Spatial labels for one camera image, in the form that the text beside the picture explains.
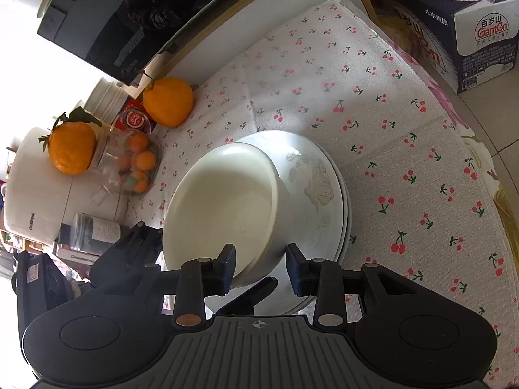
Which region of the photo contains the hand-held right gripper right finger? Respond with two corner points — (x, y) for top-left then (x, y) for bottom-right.
(286, 244), (422, 328)

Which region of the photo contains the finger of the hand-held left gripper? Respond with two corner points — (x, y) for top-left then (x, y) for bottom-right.
(213, 276), (280, 317)

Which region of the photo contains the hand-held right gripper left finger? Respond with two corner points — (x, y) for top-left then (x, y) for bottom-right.
(117, 244), (237, 330)

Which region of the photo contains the white deep bowl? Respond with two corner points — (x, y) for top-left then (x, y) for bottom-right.
(162, 143), (290, 278)

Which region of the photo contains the dark jar with label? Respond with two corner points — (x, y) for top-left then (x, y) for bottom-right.
(61, 213), (122, 257)

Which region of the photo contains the white rice cooker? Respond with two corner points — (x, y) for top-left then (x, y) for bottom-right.
(0, 127), (130, 244)

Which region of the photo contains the large orange with leaves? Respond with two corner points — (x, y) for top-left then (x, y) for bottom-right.
(40, 111), (102, 176)

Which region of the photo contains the glass jar of small oranges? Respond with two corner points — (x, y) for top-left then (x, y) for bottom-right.
(91, 130), (163, 203)

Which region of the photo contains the cherry print tablecloth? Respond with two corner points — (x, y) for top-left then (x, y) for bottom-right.
(122, 0), (519, 373)

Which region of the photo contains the orange with stem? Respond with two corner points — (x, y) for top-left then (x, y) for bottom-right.
(143, 77), (194, 127)

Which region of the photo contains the stack of paper cups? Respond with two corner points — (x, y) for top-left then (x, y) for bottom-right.
(87, 79), (155, 134)

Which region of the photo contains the floral table cover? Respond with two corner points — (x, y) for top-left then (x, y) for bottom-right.
(377, 16), (519, 333)

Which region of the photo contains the black microwave oven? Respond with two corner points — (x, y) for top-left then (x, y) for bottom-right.
(36, 0), (260, 86)

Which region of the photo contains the dark blue water carton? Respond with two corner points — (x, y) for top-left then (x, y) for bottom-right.
(385, 0), (519, 95)

